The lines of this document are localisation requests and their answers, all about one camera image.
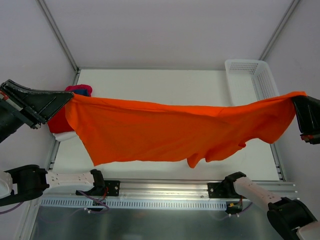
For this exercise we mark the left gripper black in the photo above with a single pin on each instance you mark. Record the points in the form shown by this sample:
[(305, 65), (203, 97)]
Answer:
[(22, 104)]

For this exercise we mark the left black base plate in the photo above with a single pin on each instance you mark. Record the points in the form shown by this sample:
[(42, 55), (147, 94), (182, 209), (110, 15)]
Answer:
[(110, 188)]

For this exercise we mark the pink folded t shirt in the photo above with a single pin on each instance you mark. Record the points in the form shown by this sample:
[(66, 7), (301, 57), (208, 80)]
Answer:
[(80, 86)]

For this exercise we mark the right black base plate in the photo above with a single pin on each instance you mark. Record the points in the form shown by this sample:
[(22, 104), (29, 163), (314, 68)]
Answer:
[(220, 190)]

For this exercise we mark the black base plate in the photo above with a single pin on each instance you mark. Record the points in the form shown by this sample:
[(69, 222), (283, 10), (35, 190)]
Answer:
[(110, 188), (220, 190)]

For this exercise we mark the blue folded t shirt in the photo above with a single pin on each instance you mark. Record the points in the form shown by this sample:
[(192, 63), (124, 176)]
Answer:
[(82, 92)]

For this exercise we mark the white slotted cable duct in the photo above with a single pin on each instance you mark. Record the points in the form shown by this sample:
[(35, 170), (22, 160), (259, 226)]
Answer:
[(212, 205)]

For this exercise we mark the white folded t shirt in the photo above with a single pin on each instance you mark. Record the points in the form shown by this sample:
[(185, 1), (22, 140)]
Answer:
[(60, 137)]

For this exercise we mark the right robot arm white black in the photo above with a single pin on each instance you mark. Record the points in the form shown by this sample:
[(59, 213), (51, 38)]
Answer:
[(290, 218)]

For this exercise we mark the red folded t shirt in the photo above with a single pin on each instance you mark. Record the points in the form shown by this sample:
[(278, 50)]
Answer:
[(58, 123)]

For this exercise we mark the white plastic basket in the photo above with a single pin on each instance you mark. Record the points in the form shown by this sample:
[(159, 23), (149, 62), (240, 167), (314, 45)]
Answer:
[(249, 81)]

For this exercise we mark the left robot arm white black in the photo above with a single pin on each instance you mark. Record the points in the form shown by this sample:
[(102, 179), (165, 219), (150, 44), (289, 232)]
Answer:
[(20, 106)]

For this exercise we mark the orange t shirt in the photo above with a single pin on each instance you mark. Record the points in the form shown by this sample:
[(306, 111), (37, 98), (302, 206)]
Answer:
[(115, 130)]

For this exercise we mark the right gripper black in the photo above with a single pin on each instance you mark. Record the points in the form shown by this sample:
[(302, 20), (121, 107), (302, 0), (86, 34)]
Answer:
[(312, 135)]

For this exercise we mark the aluminium mounting rail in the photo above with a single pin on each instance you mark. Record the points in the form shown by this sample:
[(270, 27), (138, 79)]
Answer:
[(151, 189)]

